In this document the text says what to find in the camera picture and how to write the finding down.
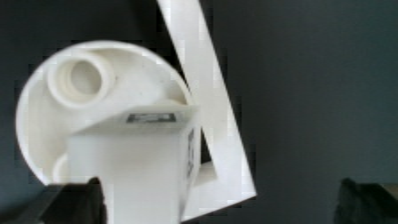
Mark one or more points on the white stool leg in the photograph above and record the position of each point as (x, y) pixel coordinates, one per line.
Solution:
(138, 151)

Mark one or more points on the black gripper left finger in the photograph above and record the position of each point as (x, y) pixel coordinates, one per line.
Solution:
(71, 204)

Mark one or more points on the white U-shaped fence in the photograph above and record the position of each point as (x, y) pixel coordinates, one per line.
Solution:
(225, 184)

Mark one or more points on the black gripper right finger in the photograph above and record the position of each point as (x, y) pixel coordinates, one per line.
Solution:
(367, 203)

